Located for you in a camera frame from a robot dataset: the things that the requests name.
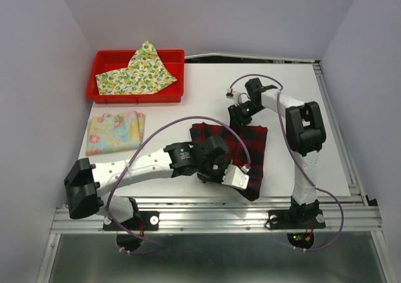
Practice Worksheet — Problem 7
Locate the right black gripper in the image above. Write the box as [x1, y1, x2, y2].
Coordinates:
[227, 101, 264, 134]

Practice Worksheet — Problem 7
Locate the red navy plaid skirt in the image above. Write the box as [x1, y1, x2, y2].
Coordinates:
[190, 123, 268, 202]

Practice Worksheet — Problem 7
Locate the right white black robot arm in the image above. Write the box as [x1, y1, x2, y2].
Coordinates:
[226, 75, 326, 230]

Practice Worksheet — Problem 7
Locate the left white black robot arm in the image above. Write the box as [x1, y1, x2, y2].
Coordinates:
[64, 136, 234, 229]

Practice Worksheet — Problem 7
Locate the lemon print skirt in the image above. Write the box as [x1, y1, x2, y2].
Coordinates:
[95, 41, 177, 95]

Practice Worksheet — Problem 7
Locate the red plastic bin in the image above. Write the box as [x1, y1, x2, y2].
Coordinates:
[86, 49, 185, 105]

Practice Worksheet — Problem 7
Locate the pastel floral folded skirt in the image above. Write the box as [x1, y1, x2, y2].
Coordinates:
[85, 110, 146, 156]

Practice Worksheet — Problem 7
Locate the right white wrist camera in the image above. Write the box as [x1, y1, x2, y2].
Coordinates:
[226, 88, 250, 106]

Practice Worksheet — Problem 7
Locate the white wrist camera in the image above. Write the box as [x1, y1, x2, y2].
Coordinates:
[222, 164, 250, 190]
[226, 88, 250, 106]

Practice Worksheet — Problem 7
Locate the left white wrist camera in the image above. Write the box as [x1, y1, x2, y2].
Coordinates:
[222, 164, 250, 190]

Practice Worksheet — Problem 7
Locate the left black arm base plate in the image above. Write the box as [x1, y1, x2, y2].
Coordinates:
[122, 210, 159, 232]

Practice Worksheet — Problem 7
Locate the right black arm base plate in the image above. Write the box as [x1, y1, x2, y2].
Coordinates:
[265, 210, 326, 230]

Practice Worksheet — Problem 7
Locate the aluminium right side rail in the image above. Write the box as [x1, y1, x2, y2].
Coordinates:
[312, 60, 378, 207]

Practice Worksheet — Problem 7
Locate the aluminium front rail frame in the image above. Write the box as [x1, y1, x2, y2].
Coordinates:
[38, 195, 387, 282]

